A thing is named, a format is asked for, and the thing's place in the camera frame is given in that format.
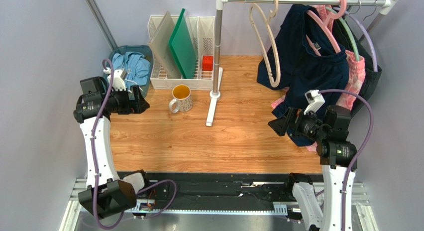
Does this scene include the lavender plastic hanger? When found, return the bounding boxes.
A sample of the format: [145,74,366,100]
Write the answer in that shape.
[344,11,378,72]

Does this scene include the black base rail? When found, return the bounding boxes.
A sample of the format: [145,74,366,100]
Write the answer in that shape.
[137,172,296,211]

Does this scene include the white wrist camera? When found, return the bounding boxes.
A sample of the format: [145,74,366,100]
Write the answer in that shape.
[304,90,325,115]
[104,68,128,92]

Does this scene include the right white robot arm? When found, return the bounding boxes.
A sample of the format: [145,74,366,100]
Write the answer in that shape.
[268,105,357,231]

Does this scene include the pink plastic hanger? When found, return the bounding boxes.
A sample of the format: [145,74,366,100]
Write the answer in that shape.
[307,0,347,53]

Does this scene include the silver clothes rack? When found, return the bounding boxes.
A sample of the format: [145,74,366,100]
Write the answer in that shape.
[206,0,400,127]

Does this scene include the light blue shorts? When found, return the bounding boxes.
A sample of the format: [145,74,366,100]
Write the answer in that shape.
[111,52,151,89]

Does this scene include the white dish rack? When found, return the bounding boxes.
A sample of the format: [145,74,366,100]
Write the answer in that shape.
[148,12,215,91]

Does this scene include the white floral mug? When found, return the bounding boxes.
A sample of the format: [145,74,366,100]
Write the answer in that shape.
[169,84,193,114]

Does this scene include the red cube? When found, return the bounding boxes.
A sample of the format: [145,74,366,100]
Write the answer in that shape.
[202,55,214,71]

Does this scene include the pink patterned shorts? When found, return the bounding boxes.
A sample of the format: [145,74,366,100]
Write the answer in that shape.
[271,5,365,152]

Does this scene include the grey cutting board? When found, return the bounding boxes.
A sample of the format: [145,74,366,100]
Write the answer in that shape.
[148,11,182,79]

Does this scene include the green plastic hanger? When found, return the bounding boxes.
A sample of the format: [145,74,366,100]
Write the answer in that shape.
[325,5,361,62]

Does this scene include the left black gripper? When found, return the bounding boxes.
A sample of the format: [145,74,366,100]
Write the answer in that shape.
[103,85,149,115]

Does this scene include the grey metal wall pole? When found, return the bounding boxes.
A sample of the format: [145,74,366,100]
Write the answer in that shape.
[85,0,118,50]

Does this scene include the teal plastic basket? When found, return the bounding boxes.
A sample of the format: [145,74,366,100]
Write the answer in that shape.
[109,45,154,96]

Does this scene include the beige plastic hanger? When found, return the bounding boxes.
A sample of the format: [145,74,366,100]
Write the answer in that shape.
[248,0,282,89]

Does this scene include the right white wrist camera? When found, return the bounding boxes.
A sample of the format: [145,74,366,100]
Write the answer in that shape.
[304,90,325,115]

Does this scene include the green cutting board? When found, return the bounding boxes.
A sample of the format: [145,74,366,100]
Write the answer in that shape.
[169,8,198,79]

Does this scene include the navy blue shorts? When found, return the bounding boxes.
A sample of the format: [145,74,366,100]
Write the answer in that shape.
[257,4,350,147]

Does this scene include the black shorts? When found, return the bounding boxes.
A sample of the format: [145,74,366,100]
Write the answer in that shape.
[332,20,383,101]

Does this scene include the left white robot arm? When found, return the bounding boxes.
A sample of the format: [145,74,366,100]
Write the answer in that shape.
[73,77,150,220]

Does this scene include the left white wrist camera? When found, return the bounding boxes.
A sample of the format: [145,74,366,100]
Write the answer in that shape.
[104,68,128,92]

